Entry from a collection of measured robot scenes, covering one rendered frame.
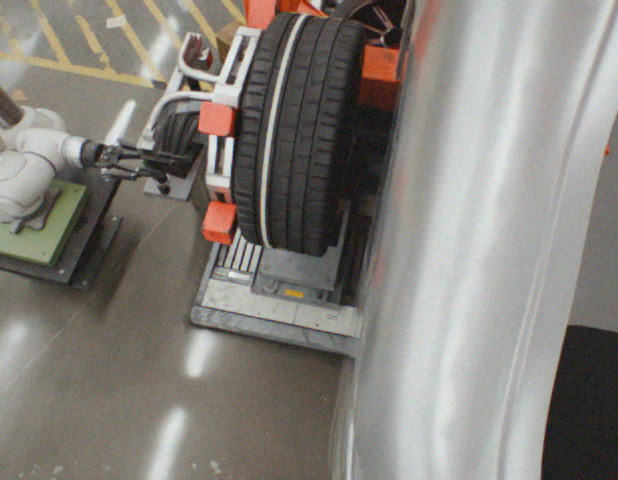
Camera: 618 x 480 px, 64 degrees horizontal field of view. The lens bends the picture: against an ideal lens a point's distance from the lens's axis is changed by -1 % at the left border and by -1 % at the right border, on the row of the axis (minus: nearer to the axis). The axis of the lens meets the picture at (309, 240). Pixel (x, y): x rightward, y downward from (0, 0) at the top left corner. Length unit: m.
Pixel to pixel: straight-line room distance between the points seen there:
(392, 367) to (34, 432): 1.97
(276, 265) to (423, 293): 1.57
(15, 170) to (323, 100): 0.85
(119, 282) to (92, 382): 0.43
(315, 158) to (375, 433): 0.81
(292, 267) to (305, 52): 0.97
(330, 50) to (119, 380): 1.52
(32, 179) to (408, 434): 1.31
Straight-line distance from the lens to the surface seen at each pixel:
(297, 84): 1.19
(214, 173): 1.28
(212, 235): 1.34
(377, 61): 1.95
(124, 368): 2.20
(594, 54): 0.50
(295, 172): 1.17
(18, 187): 1.53
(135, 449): 2.14
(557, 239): 0.44
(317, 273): 1.95
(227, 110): 1.16
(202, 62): 1.59
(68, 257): 2.10
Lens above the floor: 2.04
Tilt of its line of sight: 64 degrees down
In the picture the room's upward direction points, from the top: straight up
